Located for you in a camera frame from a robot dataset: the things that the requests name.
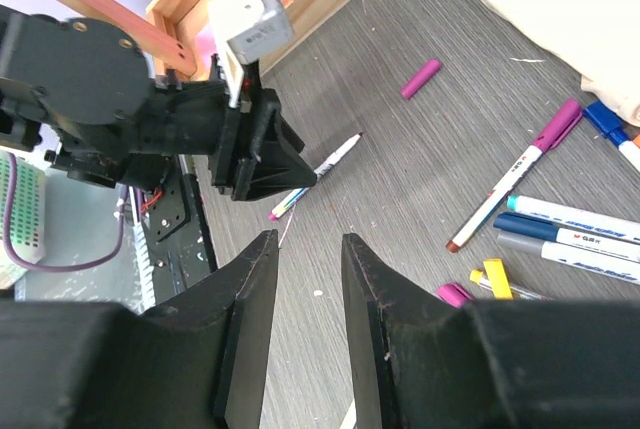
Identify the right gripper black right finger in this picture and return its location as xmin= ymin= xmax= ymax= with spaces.
xmin=341 ymin=233 xmax=639 ymax=428

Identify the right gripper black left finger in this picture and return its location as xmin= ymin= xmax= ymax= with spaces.
xmin=1 ymin=230 xmax=278 ymax=428

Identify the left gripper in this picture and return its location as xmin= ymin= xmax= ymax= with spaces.
xmin=208 ymin=62 xmax=317 ymax=201

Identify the magenta pen cap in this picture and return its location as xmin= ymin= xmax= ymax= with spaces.
xmin=401 ymin=59 xmax=442 ymax=99

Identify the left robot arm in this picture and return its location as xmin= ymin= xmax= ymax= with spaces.
xmin=1 ymin=7 xmax=317 ymax=201

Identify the lilac pen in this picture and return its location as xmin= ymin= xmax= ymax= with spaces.
xmin=436 ymin=283 xmax=473 ymax=308

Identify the teal cap white marker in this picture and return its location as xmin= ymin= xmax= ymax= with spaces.
xmin=506 ymin=195 xmax=639 ymax=244

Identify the blue cap white marker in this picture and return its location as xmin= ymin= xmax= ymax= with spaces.
xmin=583 ymin=101 xmax=639 ymax=171

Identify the beige folded cloth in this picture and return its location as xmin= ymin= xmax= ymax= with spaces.
xmin=480 ymin=0 xmax=639 ymax=126

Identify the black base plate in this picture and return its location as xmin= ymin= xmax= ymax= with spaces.
xmin=133 ymin=155 xmax=218 ymax=311

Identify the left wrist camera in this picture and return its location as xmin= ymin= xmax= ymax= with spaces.
xmin=208 ymin=0 xmax=294 ymax=108

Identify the grey cable duct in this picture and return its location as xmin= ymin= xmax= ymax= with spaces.
xmin=1 ymin=151 xmax=47 ymax=290

